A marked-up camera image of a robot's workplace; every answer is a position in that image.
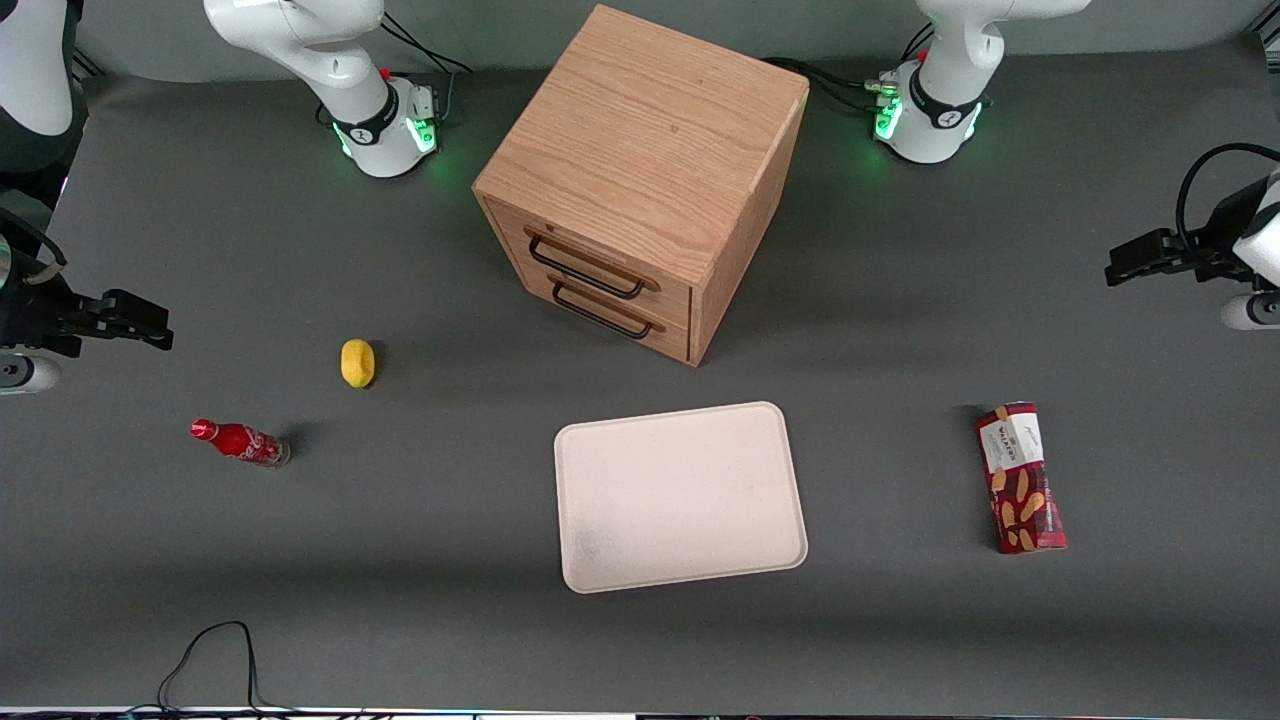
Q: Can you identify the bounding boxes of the cream plastic tray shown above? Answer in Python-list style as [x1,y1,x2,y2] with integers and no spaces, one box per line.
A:
[553,401,809,595]

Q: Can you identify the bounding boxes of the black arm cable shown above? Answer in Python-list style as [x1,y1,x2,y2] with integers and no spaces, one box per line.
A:
[1177,143,1280,253]
[0,205,69,293]

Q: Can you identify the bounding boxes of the red cola bottle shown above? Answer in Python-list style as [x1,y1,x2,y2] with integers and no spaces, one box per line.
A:
[190,418,292,469]

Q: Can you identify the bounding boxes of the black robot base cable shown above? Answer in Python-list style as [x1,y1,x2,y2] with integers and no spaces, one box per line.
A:
[762,56,893,113]
[380,12,474,77]

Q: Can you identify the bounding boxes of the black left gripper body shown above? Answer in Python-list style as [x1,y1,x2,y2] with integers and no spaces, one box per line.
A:
[1188,182,1273,287]

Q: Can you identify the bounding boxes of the wooden drawer cabinet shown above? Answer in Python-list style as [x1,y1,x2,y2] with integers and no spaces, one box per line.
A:
[472,4,811,368]

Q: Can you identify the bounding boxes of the black metal drawer handle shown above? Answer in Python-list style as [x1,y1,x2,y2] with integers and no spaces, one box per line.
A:
[527,234,647,301]
[551,282,654,341]

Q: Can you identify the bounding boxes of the wooden drawer front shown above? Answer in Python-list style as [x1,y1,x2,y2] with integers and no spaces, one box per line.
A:
[512,255,693,365]
[484,197,695,326]

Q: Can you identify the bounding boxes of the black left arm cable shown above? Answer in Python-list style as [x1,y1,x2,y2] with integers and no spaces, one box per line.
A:
[1177,143,1280,253]

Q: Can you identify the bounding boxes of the black looped table cable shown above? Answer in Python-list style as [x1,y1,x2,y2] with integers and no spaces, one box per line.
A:
[155,620,293,717]

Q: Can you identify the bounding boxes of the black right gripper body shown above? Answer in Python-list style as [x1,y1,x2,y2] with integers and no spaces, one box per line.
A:
[0,268,93,359]

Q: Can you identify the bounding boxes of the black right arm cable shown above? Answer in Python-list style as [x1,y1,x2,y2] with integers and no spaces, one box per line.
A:
[0,205,69,293]

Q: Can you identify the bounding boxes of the yellow lemon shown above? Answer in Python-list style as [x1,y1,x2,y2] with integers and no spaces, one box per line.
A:
[340,338,377,389]

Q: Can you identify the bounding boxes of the red cookie box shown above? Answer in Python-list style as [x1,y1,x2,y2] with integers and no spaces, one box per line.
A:
[975,402,1069,555]

